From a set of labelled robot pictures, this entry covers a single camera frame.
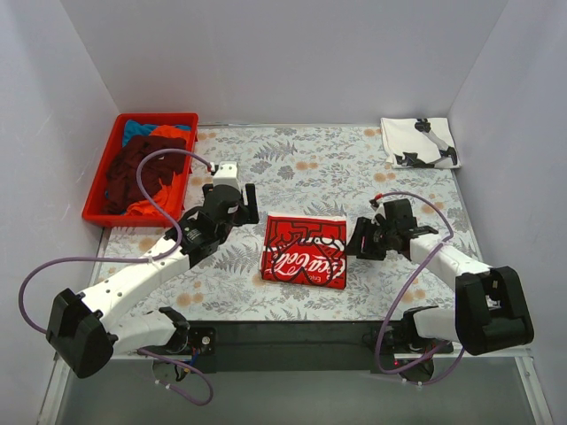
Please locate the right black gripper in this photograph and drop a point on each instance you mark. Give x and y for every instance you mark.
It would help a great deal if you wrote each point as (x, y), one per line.
(372, 242)

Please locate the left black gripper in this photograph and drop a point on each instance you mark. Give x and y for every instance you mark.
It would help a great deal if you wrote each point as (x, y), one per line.
(242, 211)

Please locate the white Coca-Cola t-shirt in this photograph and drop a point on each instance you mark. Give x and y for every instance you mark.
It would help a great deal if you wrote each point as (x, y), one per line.
(305, 250)

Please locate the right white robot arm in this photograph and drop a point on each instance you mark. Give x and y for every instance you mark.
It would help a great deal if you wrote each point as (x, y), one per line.
(490, 312)

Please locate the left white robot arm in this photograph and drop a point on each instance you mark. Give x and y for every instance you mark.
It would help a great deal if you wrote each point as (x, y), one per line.
(88, 328)

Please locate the orange t-shirt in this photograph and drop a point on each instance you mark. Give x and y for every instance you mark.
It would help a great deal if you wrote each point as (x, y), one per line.
(169, 193)

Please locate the folded white printed t-shirt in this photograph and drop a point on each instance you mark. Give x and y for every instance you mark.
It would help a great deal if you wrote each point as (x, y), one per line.
(419, 143)

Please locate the maroon t-shirt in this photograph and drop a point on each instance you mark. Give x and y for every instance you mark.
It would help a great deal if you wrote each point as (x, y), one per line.
(122, 189)

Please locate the blue t-shirt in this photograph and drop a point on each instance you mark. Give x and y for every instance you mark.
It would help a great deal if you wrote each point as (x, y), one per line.
(133, 128)

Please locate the red plastic bin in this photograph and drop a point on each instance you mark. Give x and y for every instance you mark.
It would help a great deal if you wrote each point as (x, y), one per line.
(93, 208)

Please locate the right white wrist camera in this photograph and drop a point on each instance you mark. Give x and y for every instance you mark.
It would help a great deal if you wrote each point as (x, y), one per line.
(377, 204)

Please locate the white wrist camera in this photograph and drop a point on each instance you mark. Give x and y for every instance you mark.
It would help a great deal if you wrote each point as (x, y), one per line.
(225, 173)
(377, 204)

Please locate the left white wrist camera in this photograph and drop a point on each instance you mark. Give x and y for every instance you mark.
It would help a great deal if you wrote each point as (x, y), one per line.
(225, 173)

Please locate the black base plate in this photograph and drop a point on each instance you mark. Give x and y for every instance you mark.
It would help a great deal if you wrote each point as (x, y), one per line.
(281, 346)

